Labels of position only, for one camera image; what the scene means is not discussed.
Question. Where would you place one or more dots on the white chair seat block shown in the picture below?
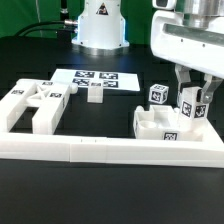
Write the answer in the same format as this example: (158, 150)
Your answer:
(162, 122)

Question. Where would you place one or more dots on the white chair back frame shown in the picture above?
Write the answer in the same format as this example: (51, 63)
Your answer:
(50, 98)

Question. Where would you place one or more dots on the black antenna post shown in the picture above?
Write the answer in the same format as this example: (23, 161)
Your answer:
(63, 33)

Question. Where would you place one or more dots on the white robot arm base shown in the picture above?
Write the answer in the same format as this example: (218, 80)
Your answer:
(101, 28)

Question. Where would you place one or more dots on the white tagged cube left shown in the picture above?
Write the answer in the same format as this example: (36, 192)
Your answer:
(158, 93)

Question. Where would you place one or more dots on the white marker sheet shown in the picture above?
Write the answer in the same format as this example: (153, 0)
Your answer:
(110, 80)

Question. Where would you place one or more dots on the white U-shaped fixture frame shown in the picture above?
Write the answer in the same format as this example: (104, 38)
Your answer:
(21, 143)

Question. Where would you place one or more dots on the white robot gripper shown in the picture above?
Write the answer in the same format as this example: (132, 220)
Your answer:
(190, 33)

